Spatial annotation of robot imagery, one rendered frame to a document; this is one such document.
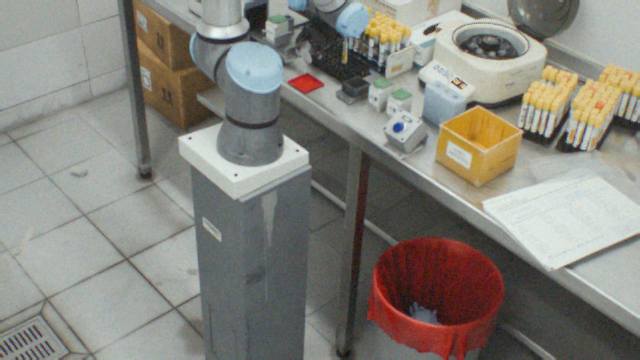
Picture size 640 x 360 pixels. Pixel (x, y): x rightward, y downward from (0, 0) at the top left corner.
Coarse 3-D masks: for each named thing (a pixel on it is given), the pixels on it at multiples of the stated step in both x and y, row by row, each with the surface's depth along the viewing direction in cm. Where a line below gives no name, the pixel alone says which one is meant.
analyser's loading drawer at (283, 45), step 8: (256, 24) 224; (256, 32) 221; (264, 32) 216; (288, 32) 215; (264, 40) 217; (280, 40) 215; (288, 40) 217; (272, 48) 214; (280, 48) 214; (288, 48) 210; (288, 56) 212; (296, 56) 214
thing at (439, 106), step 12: (432, 84) 191; (444, 84) 191; (432, 96) 190; (444, 96) 187; (456, 96) 187; (432, 108) 192; (444, 108) 188; (456, 108) 186; (432, 120) 193; (444, 120) 190
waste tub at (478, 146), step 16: (464, 112) 182; (480, 112) 184; (448, 128) 180; (464, 128) 185; (480, 128) 186; (496, 128) 182; (512, 128) 178; (448, 144) 178; (464, 144) 174; (480, 144) 188; (496, 144) 184; (512, 144) 177; (448, 160) 180; (464, 160) 176; (480, 160) 172; (496, 160) 175; (512, 160) 181; (464, 176) 178; (480, 176) 174; (496, 176) 179
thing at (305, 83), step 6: (294, 78) 208; (300, 78) 210; (306, 78) 210; (312, 78) 210; (294, 84) 206; (300, 84) 207; (306, 84) 207; (312, 84) 208; (318, 84) 207; (300, 90) 205; (306, 90) 204
